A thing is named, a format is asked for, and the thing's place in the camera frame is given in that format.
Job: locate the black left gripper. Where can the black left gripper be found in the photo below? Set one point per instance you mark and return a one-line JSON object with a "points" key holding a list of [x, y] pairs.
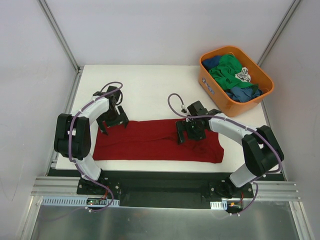
{"points": [[113, 121]]}

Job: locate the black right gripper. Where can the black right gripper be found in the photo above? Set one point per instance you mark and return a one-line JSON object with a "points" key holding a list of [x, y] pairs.
{"points": [[191, 131]]}

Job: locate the red t shirt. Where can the red t shirt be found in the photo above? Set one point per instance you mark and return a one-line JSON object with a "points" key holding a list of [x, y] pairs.
{"points": [[155, 140]]}

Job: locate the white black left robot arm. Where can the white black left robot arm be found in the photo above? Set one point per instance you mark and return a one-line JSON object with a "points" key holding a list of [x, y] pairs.
{"points": [[73, 131]]}

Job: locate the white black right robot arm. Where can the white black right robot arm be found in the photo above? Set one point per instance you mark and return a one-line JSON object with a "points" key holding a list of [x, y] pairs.
{"points": [[261, 150]]}

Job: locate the green t shirt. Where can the green t shirt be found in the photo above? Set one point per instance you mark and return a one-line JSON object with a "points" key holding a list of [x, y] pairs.
{"points": [[230, 73]]}

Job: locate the dark blue t shirt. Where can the dark blue t shirt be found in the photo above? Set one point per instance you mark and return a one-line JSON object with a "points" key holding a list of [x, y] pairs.
{"points": [[212, 62]]}

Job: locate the orange plastic bin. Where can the orange plastic bin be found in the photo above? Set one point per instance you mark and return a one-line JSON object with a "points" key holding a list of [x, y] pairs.
{"points": [[228, 106]]}

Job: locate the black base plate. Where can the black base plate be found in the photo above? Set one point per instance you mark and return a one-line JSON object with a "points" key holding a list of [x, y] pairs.
{"points": [[175, 200]]}

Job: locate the left grey cable duct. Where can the left grey cable duct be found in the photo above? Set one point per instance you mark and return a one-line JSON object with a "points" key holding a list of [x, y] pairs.
{"points": [[67, 201]]}

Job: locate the grey cable duct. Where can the grey cable duct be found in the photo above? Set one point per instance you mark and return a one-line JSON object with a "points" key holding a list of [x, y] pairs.
{"points": [[219, 205], [67, 201]]}

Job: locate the right grey cable duct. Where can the right grey cable duct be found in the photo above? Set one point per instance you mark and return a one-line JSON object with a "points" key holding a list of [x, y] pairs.
{"points": [[219, 205]]}

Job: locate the aluminium frame rail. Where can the aluminium frame rail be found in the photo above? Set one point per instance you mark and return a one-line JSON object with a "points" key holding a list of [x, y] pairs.
{"points": [[71, 186]]}

